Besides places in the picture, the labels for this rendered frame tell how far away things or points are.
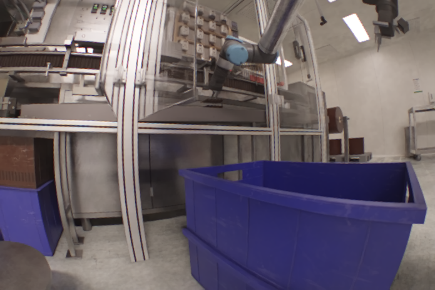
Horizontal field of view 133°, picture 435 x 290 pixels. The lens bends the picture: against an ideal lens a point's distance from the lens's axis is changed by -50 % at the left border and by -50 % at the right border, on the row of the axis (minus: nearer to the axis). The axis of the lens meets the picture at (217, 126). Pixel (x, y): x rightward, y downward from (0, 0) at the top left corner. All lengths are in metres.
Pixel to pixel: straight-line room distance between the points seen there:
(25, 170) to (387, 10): 1.33
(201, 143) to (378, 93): 4.62
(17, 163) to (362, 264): 1.03
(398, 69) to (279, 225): 5.09
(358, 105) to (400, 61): 1.65
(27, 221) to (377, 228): 1.06
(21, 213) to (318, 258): 1.00
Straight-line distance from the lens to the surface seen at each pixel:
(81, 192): 1.10
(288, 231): 0.33
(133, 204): 0.78
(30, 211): 0.94
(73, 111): 0.83
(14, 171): 0.93
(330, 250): 0.31
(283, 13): 0.67
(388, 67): 5.30
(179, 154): 1.14
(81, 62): 1.06
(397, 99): 5.11
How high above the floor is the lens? 0.51
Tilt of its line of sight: 5 degrees up
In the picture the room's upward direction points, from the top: 1 degrees counter-clockwise
